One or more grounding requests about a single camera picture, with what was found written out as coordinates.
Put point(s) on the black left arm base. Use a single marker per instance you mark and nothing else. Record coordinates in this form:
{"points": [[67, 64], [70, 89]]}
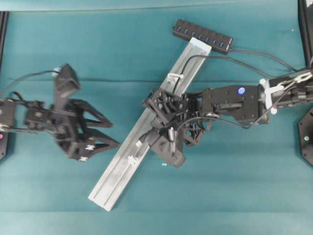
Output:
{"points": [[4, 139]]}

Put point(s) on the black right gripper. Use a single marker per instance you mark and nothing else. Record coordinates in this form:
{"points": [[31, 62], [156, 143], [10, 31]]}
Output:
{"points": [[168, 106]]}

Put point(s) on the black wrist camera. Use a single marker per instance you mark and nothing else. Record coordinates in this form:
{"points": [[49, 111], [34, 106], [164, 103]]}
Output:
{"points": [[166, 149], [66, 84]]}

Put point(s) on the aluminium extrusion rail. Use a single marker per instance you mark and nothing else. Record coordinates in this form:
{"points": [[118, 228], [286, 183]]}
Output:
{"points": [[131, 153]]}

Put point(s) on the black metal frame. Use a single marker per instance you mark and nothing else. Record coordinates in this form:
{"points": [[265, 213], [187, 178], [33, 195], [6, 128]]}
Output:
{"points": [[305, 20]]}

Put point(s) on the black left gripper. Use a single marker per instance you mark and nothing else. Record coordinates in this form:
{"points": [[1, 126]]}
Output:
{"points": [[63, 120]]}

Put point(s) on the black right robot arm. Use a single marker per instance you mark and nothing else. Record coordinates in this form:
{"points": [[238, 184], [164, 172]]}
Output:
{"points": [[252, 105]]}

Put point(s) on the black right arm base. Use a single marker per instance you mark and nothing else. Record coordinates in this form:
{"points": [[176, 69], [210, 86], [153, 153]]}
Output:
{"points": [[305, 131]]}

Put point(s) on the black USB hub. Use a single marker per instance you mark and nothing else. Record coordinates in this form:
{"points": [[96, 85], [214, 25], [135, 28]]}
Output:
{"points": [[187, 30]]}

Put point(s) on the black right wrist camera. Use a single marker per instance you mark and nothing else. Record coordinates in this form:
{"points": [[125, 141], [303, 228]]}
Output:
{"points": [[166, 149]]}

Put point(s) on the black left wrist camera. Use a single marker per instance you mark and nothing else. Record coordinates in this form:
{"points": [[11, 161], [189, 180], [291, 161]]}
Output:
{"points": [[66, 84]]}

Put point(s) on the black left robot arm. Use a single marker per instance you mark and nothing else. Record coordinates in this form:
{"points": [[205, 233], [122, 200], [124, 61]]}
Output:
{"points": [[12, 114]]}

